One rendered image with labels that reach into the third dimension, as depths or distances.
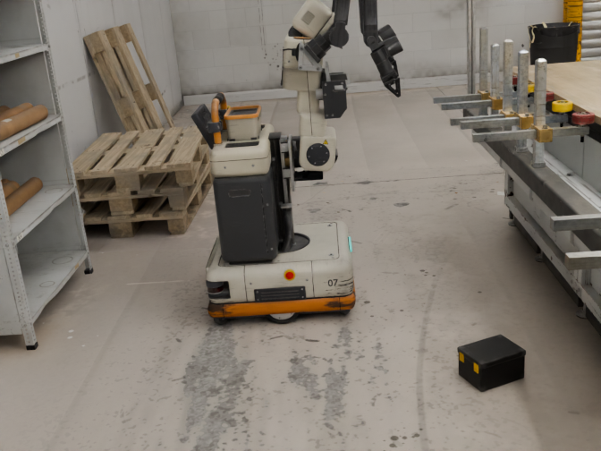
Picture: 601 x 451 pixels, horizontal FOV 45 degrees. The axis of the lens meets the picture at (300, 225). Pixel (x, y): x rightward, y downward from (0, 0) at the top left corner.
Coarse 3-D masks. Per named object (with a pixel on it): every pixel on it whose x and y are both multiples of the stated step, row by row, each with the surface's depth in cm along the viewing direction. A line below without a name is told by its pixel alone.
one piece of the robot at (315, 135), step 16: (288, 48) 306; (288, 64) 308; (288, 80) 316; (304, 80) 316; (320, 80) 317; (304, 96) 319; (304, 112) 322; (320, 112) 326; (304, 128) 320; (320, 128) 320; (304, 144) 322; (320, 144) 322; (304, 160) 325; (320, 160) 324
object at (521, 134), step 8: (552, 128) 278; (560, 128) 277; (568, 128) 276; (576, 128) 276; (584, 128) 276; (472, 136) 279; (480, 136) 278; (488, 136) 278; (496, 136) 278; (504, 136) 278; (512, 136) 278; (520, 136) 278; (528, 136) 277; (536, 136) 277; (560, 136) 277
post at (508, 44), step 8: (504, 40) 320; (504, 48) 320; (512, 48) 319; (504, 56) 320; (512, 56) 320; (504, 64) 321; (504, 72) 323; (504, 80) 324; (504, 88) 325; (504, 96) 326; (504, 104) 327; (504, 128) 331
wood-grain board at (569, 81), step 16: (560, 64) 399; (576, 64) 395; (592, 64) 390; (560, 80) 353; (576, 80) 350; (592, 80) 346; (560, 96) 315; (576, 96) 312; (592, 96) 309; (592, 112) 279
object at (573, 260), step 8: (568, 256) 161; (576, 256) 160; (584, 256) 160; (592, 256) 160; (600, 256) 160; (568, 264) 161; (576, 264) 160; (584, 264) 160; (592, 264) 160; (600, 264) 160
